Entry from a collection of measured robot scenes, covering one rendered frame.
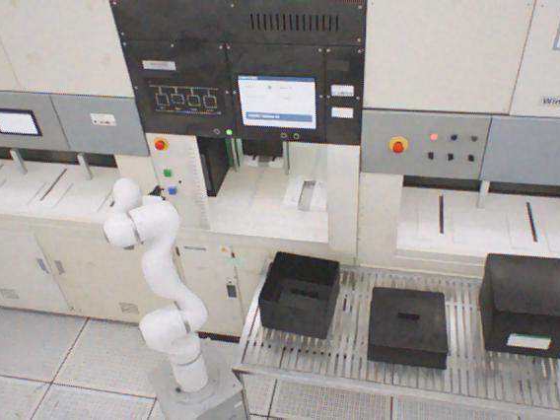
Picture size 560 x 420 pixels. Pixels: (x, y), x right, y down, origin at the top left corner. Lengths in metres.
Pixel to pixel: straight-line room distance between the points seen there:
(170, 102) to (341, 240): 0.91
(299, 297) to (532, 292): 0.91
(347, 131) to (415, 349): 0.84
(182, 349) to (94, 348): 1.50
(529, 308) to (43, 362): 2.54
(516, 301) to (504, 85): 0.76
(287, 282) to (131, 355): 1.21
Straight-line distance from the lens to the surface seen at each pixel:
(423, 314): 2.28
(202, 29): 2.04
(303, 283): 2.47
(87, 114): 2.43
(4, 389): 3.51
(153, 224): 1.71
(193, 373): 2.11
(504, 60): 1.99
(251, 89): 2.09
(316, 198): 2.67
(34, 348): 3.61
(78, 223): 2.92
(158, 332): 1.90
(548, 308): 2.21
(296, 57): 1.99
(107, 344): 3.44
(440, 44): 1.95
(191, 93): 2.17
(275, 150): 2.87
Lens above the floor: 2.63
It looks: 40 degrees down
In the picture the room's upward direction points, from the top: 5 degrees counter-clockwise
